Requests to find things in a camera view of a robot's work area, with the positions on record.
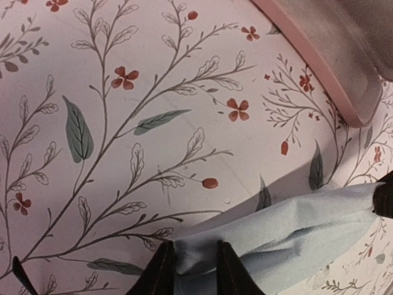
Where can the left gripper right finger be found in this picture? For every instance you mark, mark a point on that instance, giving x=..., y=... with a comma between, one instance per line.
x=232, y=278

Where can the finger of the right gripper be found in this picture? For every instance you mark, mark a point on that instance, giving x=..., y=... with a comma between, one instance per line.
x=383, y=197

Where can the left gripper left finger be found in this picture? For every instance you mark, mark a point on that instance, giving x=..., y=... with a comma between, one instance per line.
x=158, y=276

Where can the light blue cleaning cloth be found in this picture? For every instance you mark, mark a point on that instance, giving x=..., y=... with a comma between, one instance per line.
x=280, y=245

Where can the pink glasses case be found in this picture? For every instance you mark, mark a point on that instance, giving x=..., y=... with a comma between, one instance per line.
x=347, y=44

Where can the black round sunglasses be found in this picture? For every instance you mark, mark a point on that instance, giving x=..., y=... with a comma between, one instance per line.
x=20, y=274

